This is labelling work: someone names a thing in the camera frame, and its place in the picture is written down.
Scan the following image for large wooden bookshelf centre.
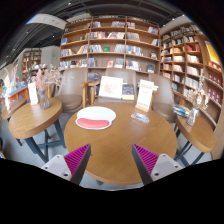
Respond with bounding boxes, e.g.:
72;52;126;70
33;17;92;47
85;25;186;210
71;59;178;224
60;15;160;79

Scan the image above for glass vase dried flowers right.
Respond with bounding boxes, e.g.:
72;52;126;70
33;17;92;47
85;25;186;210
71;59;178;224
186;75;210;126

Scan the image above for white picture book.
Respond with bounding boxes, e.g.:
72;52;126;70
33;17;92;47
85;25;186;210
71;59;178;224
99;76;123;99

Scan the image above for clear computer mouse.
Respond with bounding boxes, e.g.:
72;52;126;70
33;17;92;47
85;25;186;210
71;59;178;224
131;113;150;123

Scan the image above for round wooden right table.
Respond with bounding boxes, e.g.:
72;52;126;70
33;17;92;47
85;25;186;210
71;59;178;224
173;114;217;167

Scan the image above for brown leather chair left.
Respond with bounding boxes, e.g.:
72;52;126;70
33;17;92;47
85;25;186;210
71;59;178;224
56;67;90;112

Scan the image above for brown leather chair right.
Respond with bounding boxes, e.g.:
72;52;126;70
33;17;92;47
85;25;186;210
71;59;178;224
149;74;176;123

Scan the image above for wooden bookshelf far left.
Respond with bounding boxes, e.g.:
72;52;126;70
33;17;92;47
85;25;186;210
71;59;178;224
22;48;42;81

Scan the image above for glass vase dried flowers left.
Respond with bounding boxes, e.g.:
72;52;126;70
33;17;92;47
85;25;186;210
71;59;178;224
31;66;62;110

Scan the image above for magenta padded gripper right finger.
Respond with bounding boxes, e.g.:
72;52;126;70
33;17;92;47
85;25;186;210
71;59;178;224
132;144;182;185

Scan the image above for wooden bookshelf right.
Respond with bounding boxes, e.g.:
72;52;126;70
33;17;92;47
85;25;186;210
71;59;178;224
160;22;224;129

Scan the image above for white red mouse pad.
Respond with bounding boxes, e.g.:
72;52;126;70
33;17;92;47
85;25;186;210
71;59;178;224
75;106;116;130

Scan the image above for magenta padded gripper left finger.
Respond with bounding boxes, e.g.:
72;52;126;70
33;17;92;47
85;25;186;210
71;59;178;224
42;144;91;185

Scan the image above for dark cover book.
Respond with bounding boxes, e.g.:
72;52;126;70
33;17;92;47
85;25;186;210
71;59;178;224
122;84;134;100

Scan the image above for white sign card left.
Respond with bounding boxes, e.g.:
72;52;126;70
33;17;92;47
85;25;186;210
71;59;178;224
28;82;38;105

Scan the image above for small wooden table far left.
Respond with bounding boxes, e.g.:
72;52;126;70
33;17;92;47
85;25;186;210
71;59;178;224
1;98;27;120

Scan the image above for round wooden left table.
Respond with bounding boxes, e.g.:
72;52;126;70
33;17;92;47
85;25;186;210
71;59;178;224
9;98;65;162

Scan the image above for stacked books on right chair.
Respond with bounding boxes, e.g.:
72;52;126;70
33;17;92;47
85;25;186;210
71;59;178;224
173;104;190;117

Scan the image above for white red sign stand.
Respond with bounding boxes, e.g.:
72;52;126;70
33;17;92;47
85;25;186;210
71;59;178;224
136;80;154;112

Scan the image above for round wooden table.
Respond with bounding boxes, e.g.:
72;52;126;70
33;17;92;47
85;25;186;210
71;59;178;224
9;98;65;162
64;103;177;185
173;114;217;167

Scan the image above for round wooden centre table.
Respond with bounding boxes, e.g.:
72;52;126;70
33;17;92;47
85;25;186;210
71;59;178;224
64;103;177;185

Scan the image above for glass vase dried flowers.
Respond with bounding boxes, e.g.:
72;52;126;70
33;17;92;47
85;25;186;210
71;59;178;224
31;66;62;110
186;75;210;126

